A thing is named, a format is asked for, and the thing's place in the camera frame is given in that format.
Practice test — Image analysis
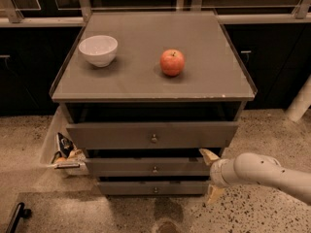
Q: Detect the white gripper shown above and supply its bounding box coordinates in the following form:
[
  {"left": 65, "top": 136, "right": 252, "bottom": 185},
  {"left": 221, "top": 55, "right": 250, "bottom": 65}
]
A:
[{"left": 199, "top": 149, "right": 234, "bottom": 204}]

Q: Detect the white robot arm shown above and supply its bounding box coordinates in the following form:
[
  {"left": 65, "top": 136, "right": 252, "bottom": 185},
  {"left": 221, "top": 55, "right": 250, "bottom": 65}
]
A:
[{"left": 199, "top": 149, "right": 311, "bottom": 205}]

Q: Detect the grey top drawer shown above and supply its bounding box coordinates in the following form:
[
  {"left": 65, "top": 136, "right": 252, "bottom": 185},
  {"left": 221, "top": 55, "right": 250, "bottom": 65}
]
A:
[{"left": 66, "top": 121, "right": 238, "bottom": 150}]

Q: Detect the grey drawer cabinet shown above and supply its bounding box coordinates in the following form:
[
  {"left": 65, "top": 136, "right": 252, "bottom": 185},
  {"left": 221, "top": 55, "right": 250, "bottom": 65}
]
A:
[{"left": 52, "top": 12, "right": 257, "bottom": 186}]

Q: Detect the red apple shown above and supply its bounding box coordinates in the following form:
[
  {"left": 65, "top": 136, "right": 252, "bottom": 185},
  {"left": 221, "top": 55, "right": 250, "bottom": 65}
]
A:
[{"left": 159, "top": 49, "right": 185, "bottom": 77}]

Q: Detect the dark snack bag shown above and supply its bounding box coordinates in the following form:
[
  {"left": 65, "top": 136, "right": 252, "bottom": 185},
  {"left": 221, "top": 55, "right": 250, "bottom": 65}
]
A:
[{"left": 56, "top": 133, "right": 74, "bottom": 157}]

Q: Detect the clear plastic storage bin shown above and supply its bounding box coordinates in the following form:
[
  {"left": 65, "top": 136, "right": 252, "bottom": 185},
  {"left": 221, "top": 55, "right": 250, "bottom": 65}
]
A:
[{"left": 40, "top": 108, "right": 88, "bottom": 177}]

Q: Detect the white ceramic bowl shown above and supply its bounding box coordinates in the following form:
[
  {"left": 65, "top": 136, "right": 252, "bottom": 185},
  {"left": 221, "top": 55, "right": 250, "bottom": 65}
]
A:
[{"left": 78, "top": 35, "right": 119, "bottom": 67}]

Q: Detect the white cylindrical post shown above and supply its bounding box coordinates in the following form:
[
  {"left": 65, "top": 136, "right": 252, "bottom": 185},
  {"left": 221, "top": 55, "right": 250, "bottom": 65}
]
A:
[{"left": 285, "top": 75, "right": 311, "bottom": 122}]

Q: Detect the black handle bar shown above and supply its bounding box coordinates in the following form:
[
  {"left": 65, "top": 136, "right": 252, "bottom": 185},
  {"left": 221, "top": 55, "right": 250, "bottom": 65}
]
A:
[{"left": 5, "top": 202, "right": 32, "bottom": 233}]

